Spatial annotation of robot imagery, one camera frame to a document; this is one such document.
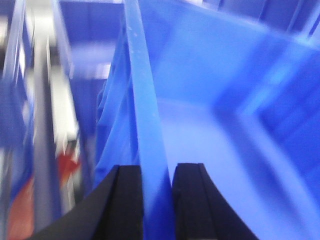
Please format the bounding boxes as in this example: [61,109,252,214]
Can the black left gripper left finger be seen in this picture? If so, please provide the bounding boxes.
[31,165,144,240]

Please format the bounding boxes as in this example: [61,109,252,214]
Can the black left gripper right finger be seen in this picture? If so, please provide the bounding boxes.
[172,163,257,240]

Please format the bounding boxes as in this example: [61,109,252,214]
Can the large light blue crate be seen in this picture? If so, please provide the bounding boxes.
[96,0,320,240]

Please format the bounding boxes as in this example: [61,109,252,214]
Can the red cardboard box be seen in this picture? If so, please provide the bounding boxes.
[7,153,81,240]

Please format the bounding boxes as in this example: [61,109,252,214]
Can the left metal divider rail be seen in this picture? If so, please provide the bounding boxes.
[30,25,78,232]

